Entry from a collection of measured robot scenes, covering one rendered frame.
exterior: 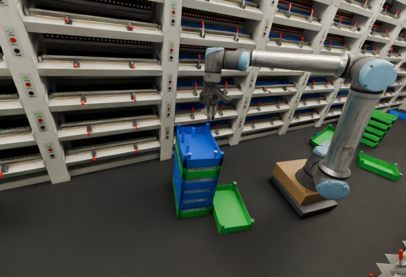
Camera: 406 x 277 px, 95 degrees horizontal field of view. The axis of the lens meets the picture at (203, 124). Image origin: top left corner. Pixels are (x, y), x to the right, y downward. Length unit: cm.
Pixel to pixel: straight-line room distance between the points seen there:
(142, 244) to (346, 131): 115
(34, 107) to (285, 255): 152
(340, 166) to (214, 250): 79
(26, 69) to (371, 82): 150
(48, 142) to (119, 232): 64
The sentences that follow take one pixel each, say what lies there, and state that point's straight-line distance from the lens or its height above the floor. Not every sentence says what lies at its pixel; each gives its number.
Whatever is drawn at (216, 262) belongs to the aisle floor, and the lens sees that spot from 116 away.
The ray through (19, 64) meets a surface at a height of 75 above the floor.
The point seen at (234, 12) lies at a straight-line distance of 140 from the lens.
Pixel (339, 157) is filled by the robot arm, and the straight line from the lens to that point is 118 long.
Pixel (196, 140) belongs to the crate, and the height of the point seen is 40.
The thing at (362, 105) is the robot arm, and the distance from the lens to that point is 107.
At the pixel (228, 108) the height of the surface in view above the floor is 38.
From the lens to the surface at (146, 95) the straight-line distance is 128.
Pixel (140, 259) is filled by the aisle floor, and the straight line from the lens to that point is 115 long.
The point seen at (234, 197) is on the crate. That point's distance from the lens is 139.
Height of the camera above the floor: 104
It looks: 29 degrees down
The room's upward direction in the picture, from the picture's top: 9 degrees clockwise
